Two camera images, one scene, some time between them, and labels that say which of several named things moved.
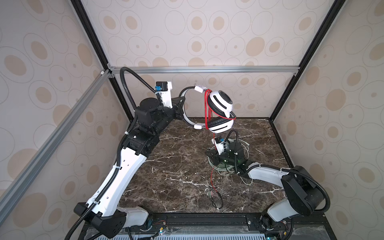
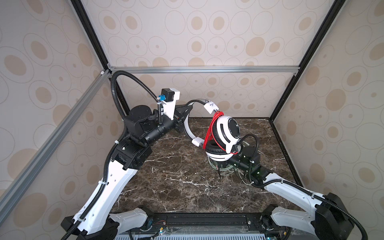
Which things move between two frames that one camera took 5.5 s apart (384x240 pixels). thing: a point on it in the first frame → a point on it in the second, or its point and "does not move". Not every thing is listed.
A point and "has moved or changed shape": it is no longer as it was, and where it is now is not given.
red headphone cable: x=208 y=99 → x=209 y=135
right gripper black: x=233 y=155 → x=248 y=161
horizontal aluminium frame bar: x=205 y=69 does not move
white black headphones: x=219 y=118 has moved or changed shape
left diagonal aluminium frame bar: x=38 y=161 does not move
